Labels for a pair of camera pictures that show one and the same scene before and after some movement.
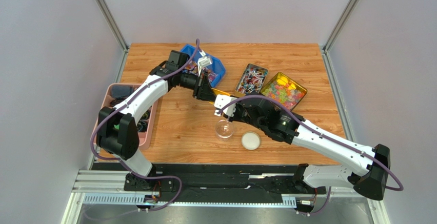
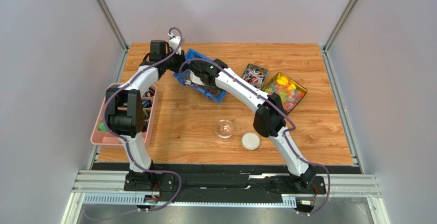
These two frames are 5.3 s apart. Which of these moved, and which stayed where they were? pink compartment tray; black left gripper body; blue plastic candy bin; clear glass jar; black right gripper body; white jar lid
Moved: black left gripper body; black right gripper body; blue plastic candy bin
Stayed: pink compartment tray; clear glass jar; white jar lid
